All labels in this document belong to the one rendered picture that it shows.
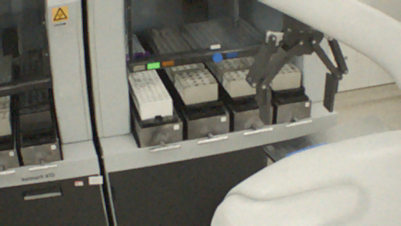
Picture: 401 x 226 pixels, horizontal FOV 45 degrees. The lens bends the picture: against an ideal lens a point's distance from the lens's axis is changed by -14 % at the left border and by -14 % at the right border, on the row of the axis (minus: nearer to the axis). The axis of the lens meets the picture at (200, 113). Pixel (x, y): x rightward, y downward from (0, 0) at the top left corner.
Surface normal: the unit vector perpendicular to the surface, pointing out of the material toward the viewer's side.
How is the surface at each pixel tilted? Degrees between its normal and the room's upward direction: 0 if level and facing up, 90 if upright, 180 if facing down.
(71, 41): 90
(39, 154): 90
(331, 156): 14
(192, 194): 90
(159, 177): 90
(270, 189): 23
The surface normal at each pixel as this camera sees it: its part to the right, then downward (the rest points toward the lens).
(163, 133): 0.30, 0.47
